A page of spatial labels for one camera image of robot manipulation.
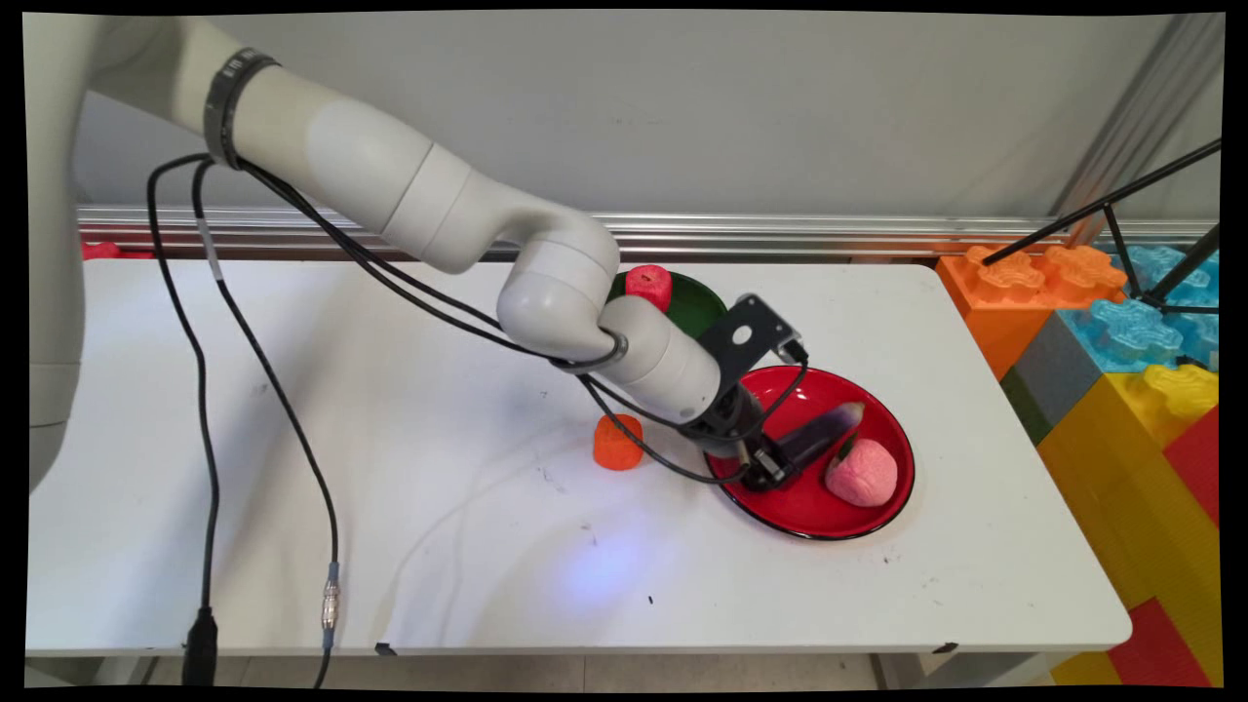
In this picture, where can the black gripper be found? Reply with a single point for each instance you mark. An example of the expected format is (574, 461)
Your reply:
(726, 424)

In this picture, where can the dark purple toy eggplant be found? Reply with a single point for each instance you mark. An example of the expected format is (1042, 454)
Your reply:
(821, 434)

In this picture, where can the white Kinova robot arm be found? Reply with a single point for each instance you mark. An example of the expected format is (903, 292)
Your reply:
(390, 175)

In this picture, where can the red enamel plate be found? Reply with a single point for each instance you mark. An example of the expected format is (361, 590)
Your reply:
(809, 509)

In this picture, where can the pink toy peach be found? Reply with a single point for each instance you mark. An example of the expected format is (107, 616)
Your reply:
(862, 474)

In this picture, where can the orange toy fruit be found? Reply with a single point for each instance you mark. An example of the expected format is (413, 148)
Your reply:
(618, 444)

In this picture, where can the green enamel plate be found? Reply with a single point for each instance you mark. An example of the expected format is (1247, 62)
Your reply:
(697, 307)

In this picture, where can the red toy fruit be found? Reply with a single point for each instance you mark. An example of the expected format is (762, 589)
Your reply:
(649, 287)

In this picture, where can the green giant building block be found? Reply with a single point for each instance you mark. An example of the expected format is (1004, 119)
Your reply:
(1024, 405)

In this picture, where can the orange giant building block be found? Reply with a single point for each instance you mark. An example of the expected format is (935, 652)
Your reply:
(994, 312)

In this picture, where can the grey giant building block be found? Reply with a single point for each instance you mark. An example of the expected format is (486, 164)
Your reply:
(1058, 370)

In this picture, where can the yellow giant building block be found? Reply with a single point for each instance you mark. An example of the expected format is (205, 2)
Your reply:
(1131, 487)

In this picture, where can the blue giant building block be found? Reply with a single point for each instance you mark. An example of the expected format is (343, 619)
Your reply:
(1165, 265)
(1131, 331)

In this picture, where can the black tripod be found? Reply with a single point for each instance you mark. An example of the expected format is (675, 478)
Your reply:
(1121, 234)

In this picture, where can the red giant building block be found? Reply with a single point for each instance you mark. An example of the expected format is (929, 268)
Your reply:
(1197, 468)

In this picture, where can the red object behind table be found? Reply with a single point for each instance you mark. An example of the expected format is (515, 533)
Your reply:
(102, 251)

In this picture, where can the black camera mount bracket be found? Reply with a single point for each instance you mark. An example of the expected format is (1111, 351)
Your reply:
(762, 320)

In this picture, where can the horizontal aluminium rail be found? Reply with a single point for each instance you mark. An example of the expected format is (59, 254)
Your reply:
(780, 234)

